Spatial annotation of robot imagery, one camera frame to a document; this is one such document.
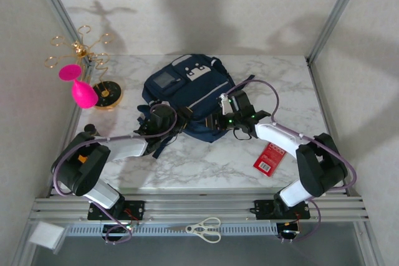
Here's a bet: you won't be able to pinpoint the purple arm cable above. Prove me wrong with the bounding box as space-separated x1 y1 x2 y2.
52 103 178 245
226 78 358 245

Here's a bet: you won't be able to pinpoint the red card package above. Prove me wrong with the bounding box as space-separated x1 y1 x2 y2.
252 141 287 177

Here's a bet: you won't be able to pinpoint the aluminium cross rail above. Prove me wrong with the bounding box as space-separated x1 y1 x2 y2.
29 196 370 224

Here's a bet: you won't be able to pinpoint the navy blue student backpack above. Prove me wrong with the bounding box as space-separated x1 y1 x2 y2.
137 54 256 159

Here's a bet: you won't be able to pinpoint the aluminium side rail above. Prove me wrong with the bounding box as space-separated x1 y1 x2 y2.
46 60 96 198
307 57 355 198

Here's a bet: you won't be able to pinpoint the grey slotted cable duct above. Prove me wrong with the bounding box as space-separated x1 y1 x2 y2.
67 224 278 236

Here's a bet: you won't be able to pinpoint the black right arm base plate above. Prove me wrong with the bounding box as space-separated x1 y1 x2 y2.
254 199 311 220

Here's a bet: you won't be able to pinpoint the pink plastic goblet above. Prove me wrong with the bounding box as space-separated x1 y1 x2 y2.
59 64 100 110

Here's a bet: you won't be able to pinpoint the white handled scissors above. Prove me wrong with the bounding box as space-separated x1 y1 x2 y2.
166 217 222 244

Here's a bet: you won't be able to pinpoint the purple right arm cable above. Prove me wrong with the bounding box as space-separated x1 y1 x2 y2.
226 78 358 245

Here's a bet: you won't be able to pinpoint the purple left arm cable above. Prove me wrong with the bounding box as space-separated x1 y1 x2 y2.
52 103 178 245

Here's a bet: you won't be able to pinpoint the white paper in clear sleeve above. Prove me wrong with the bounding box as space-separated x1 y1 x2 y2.
28 221 65 253

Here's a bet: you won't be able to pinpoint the gold wire glass rack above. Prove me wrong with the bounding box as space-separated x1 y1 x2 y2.
44 25 124 110

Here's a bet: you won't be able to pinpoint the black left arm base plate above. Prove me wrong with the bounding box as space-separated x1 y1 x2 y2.
87 199 146 221

